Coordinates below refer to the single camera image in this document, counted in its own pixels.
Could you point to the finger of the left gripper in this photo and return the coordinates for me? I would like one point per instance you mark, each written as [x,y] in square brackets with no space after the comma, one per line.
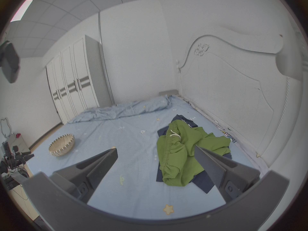
[27,157]

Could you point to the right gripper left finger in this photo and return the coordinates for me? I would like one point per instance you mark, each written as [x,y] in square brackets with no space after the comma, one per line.
[96,174]

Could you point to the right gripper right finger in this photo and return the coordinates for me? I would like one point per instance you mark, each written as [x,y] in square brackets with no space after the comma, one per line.
[231,177]

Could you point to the green shorts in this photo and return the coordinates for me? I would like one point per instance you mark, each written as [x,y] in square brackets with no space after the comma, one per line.
[173,157]

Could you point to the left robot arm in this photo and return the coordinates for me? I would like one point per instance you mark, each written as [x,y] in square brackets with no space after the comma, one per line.
[4,166]

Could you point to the round woven basket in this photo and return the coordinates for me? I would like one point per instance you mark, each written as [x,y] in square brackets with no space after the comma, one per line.
[61,145]

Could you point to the dark blue T-shirt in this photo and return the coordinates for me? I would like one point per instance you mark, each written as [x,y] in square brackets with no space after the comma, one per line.
[203,184]

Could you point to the pale blue quilt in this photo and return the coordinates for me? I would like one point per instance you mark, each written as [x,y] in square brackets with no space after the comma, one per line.
[120,109]

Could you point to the white wardrobe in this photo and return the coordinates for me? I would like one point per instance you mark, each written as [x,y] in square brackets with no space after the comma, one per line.
[72,80]

